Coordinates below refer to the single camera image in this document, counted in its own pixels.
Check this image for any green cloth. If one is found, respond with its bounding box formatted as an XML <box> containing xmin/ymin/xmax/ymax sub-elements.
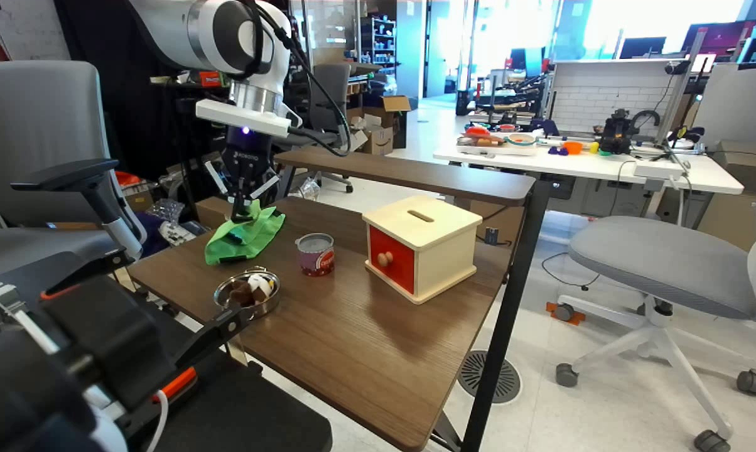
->
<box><xmin>204</xmin><ymin>201</ymin><xmax>289</xmax><ymax>268</ymax></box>

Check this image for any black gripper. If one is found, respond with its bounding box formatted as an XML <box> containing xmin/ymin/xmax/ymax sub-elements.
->
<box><xmin>220</xmin><ymin>130</ymin><xmax>275</xmax><ymax>220</ymax></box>

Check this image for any black device on desk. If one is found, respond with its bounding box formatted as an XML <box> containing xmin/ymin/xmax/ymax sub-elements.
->
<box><xmin>598</xmin><ymin>105</ymin><xmax>638</xmax><ymax>156</ymax></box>

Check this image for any black metal table leg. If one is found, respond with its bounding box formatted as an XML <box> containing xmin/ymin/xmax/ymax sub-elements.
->
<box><xmin>462</xmin><ymin>176</ymin><xmax>556</xmax><ymax>452</ymax></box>

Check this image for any grey armless swivel chair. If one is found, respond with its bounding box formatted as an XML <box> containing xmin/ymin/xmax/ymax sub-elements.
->
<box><xmin>551</xmin><ymin>214</ymin><xmax>756</xmax><ymax>452</ymax></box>

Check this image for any grey office chair with armrest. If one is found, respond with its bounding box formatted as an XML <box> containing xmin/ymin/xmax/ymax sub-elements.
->
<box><xmin>0</xmin><ymin>57</ymin><xmax>151</xmax><ymax>309</ymax></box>

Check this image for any round floor cover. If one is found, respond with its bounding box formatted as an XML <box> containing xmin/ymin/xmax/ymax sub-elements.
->
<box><xmin>457</xmin><ymin>348</ymin><xmax>523</xmax><ymax>407</ymax></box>

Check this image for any white cable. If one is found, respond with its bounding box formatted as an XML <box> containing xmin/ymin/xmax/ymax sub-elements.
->
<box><xmin>146</xmin><ymin>386</ymin><xmax>170</xmax><ymax>452</ymax></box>

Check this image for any dark grey office chair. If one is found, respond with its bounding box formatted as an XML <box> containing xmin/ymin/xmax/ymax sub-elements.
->
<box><xmin>296</xmin><ymin>59</ymin><xmax>357</xmax><ymax>196</ymax></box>

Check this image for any black perforated mounting platform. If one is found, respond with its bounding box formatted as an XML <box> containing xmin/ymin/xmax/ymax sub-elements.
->
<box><xmin>40</xmin><ymin>273</ymin><xmax>334</xmax><ymax>452</ymax></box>

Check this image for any brown raised table shelf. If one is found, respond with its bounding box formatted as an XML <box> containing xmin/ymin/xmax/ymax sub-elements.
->
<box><xmin>274</xmin><ymin>146</ymin><xmax>538</xmax><ymax>204</ymax></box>

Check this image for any wooden box with red drawer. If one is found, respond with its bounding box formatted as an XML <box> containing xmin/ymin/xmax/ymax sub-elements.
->
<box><xmin>362</xmin><ymin>196</ymin><xmax>485</xmax><ymax>305</ymax></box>

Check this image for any orange object on desk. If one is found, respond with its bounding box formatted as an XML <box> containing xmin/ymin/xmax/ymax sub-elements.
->
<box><xmin>462</xmin><ymin>123</ymin><xmax>505</xmax><ymax>148</ymax></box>

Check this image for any small metal pot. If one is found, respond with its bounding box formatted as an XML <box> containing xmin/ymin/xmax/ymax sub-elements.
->
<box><xmin>211</xmin><ymin>263</ymin><xmax>284</xmax><ymax>322</ymax></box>

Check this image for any white desk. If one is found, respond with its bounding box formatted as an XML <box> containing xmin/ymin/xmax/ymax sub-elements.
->
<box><xmin>386</xmin><ymin>132</ymin><xmax>747</xmax><ymax>229</ymax></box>

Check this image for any grey desk partition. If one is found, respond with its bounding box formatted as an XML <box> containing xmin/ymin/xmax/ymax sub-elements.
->
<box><xmin>693</xmin><ymin>59</ymin><xmax>756</xmax><ymax>153</ymax></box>

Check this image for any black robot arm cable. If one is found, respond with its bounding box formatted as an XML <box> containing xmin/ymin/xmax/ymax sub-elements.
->
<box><xmin>239</xmin><ymin>0</ymin><xmax>353</xmax><ymax>160</ymax></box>

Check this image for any dark screen monitor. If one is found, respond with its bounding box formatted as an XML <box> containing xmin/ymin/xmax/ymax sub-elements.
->
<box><xmin>615</xmin><ymin>32</ymin><xmax>667</xmax><ymax>59</ymax></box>

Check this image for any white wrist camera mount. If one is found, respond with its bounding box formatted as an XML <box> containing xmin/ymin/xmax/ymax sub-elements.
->
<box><xmin>192</xmin><ymin>97</ymin><xmax>296</xmax><ymax>137</ymax></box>

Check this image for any purple screen monitor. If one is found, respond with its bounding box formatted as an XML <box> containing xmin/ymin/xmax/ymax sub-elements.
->
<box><xmin>681</xmin><ymin>19</ymin><xmax>756</xmax><ymax>62</ymax></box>

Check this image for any tin can with purple label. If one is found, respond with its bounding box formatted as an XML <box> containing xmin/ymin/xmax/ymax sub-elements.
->
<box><xmin>293</xmin><ymin>230</ymin><xmax>338</xmax><ymax>279</ymax></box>

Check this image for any brown and white toy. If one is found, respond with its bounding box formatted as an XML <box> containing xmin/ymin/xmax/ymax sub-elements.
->
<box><xmin>227</xmin><ymin>270</ymin><xmax>275</xmax><ymax>309</ymax></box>

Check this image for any white pegboard panel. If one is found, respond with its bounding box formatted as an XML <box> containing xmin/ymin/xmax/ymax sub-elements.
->
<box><xmin>544</xmin><ymin>57</ymin><xmax>688</xmax><ymax>140</ymax></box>

